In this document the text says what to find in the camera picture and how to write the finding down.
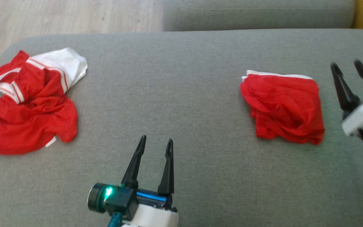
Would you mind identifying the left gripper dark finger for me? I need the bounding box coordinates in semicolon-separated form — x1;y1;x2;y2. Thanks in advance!
121;136;147;189
158;139;175;196

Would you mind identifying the red shorts white waistband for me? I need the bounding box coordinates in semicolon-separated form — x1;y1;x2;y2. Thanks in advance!
240;70;325;145

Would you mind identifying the large grey sofa seat cushion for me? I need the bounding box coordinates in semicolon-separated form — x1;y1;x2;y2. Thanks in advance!
0;28;363;227

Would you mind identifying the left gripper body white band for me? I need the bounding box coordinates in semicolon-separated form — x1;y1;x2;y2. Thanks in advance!
88;183;179;227

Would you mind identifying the small grey sofa cushion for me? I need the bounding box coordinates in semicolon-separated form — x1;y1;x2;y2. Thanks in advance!
163;0;356;31

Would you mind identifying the red Bulls 23 jersey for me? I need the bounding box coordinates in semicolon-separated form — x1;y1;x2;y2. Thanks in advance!
0;47;88;155

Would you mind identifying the teal left gripper cable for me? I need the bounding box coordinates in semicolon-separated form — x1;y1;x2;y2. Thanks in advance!
107;212;123;227

